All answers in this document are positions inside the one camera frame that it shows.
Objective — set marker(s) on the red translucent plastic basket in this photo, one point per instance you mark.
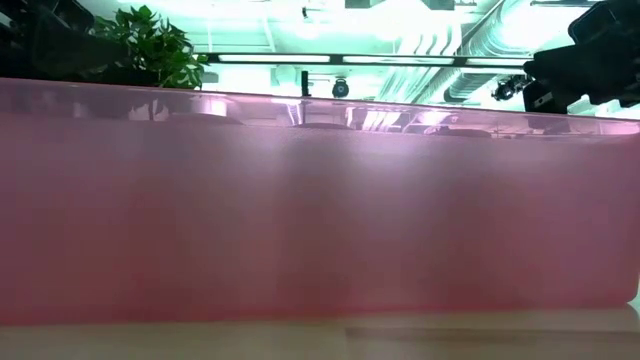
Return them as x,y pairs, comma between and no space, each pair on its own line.
320,225

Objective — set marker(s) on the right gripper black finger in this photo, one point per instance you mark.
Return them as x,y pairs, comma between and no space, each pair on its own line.
550,67
545,97

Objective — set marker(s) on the black ceiling camera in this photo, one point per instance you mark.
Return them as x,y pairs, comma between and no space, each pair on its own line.
507,89

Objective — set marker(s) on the long ceiling light strip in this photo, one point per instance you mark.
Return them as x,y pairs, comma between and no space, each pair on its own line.
285,59

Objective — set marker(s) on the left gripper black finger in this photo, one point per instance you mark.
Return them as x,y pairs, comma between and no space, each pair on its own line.
107,59

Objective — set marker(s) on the silver ventilation duct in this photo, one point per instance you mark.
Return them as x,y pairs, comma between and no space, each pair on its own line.
465,85

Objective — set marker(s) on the black round device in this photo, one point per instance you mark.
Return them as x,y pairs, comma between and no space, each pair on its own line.
340,89

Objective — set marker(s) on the short black post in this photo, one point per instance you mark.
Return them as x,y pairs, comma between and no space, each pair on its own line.
305,82

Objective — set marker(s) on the green leafy plant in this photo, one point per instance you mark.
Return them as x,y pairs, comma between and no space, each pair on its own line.
150,45

